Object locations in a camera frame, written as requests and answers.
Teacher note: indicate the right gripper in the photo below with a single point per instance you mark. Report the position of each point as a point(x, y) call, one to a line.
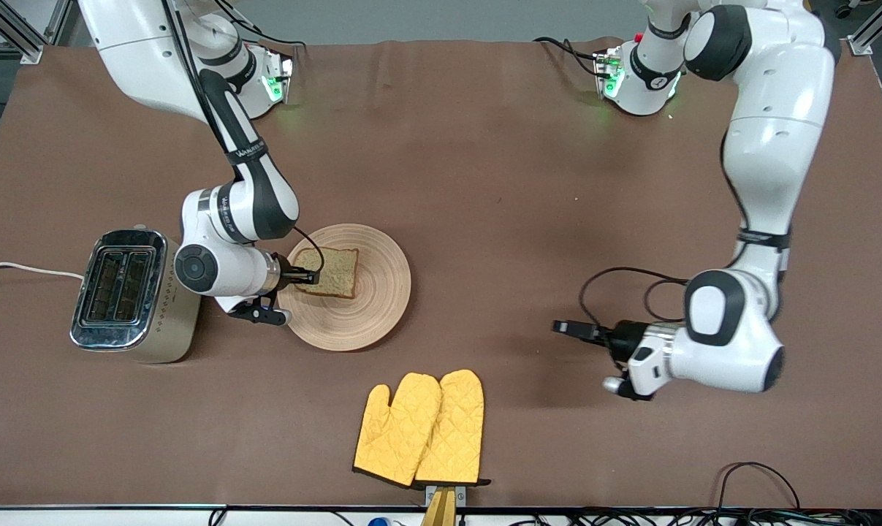
point(292, 277)

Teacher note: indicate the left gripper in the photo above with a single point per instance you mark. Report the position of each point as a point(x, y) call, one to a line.
point(619, 338)

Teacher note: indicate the brown bread slice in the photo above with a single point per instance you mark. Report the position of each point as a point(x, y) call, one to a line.
point(335, 274)

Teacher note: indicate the round wooden plate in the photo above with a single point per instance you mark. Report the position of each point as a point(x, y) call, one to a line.
point(367, 307)

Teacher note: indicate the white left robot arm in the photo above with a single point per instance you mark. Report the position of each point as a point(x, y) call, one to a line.
point(777, 109)

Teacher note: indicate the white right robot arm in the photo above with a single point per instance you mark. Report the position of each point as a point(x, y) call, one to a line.
point(148, 58)

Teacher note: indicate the cream and chrome toaster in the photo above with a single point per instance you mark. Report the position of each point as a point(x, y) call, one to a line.
point(159, 329)

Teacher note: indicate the yellow quilted oven mitt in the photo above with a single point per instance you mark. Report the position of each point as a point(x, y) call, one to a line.
point(393, 431)
point(455, 431)

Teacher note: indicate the yellow wooden stick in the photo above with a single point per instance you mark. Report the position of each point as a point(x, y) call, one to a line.
point(440, 513)

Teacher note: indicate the blue cap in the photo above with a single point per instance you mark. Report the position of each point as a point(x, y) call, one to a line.
point(380, 522)

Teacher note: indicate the small metal bracket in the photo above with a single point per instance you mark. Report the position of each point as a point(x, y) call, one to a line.
point(461, 497)

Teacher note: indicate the aluminium frame profile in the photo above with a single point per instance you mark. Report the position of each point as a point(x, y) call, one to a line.
point(28, 50)
point(861, 45)

